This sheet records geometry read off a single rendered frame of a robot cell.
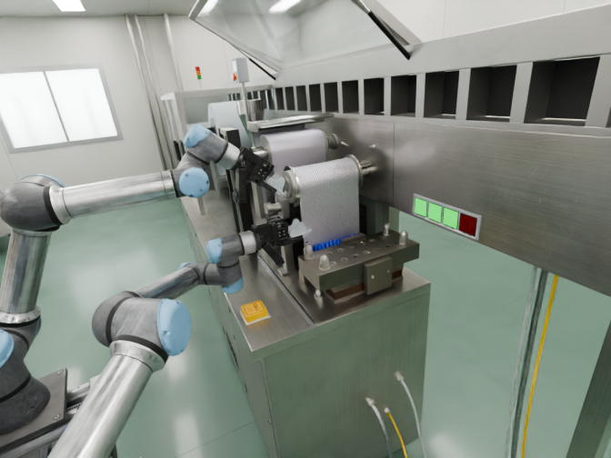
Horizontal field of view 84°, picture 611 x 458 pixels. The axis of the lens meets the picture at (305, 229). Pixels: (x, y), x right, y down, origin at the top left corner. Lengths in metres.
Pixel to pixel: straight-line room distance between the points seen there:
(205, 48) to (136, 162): 2.27
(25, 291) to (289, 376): 0.79
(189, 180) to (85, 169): 5.84
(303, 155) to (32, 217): 0.90
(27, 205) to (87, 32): 5.79
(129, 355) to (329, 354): 0.62
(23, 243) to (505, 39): 1.27
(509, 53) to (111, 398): 1.05
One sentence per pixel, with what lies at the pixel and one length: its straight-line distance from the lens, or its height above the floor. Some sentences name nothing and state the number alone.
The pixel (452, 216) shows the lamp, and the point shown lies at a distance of 1.05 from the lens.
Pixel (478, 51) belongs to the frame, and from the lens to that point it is 0.98.
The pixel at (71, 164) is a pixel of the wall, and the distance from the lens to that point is 6.74.
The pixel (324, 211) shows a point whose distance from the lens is 1.21.
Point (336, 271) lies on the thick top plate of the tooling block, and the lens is 1.08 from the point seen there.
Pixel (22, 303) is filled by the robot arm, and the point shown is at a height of 1.09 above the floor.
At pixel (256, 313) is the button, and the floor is 0.92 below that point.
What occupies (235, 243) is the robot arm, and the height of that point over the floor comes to 1.13.
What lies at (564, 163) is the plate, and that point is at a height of 1.38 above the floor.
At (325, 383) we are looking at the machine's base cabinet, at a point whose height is 0.66.
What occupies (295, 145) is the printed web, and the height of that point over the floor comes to 1.36.
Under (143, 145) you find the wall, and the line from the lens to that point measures 6.62.
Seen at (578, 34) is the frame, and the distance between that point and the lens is 0.86.
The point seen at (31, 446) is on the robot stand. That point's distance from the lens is 1.32.
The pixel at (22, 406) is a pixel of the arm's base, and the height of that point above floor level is 0.87.
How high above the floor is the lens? 1.57
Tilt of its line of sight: 23 degrees down
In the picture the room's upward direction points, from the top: 5 degrees counter-clockwise
